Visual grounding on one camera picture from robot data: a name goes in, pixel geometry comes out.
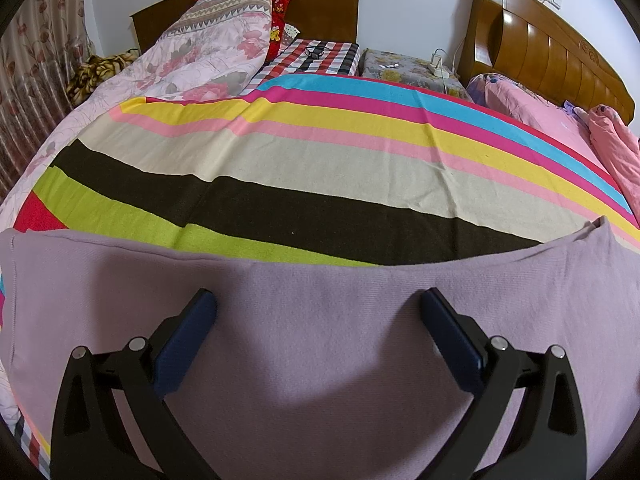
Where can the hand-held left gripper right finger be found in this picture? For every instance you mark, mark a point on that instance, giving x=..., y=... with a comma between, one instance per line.
x=452, y=337

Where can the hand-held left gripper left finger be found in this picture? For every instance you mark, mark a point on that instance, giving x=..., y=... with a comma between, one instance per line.
x=185, y=340

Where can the purple pants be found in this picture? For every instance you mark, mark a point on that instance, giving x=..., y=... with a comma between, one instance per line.
x=320, y=350

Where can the colourful striped blanket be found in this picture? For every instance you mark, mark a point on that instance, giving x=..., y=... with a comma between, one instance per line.
x=300, y=170

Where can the pink bed sheet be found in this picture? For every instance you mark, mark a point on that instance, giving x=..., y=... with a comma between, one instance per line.
x=570, y=127

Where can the pink pillow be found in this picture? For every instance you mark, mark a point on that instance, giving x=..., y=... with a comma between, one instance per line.
x=510, y=92

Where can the small purple cloth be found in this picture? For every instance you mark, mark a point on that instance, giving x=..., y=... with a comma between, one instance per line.
x=571, y=107

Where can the pink duvet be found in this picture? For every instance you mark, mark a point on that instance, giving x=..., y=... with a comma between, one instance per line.
x=617, y=135

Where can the nightstand with floral cover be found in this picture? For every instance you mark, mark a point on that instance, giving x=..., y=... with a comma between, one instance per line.
x=400, y=79

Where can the white power strip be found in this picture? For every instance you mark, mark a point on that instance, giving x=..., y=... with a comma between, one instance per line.
x=440, y=71

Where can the pink floral quilt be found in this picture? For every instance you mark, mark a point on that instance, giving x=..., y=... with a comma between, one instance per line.
x=200, y=65

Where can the tiger print blanket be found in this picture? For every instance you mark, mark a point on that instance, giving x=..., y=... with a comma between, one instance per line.
x=100, y=75

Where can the white charger plug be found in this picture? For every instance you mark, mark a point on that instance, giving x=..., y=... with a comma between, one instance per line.
x=437, y=58

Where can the red checked bed sheet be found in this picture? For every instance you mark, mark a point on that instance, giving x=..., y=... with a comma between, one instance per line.
x=342, y=60

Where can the light brown carved headboard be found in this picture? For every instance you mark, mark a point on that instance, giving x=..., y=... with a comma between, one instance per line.
x=525, y=40

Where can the black eyeglasses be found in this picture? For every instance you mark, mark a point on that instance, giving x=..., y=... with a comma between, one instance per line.
x=314, y=52

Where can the pink floral curtain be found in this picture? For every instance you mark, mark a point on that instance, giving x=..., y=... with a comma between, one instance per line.
x=35, y=60

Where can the white dotted pillow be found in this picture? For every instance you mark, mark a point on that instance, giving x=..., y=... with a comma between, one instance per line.
x=290, y=35

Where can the dark wooden headboard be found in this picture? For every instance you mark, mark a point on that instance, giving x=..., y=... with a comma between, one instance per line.
x=330, y=5

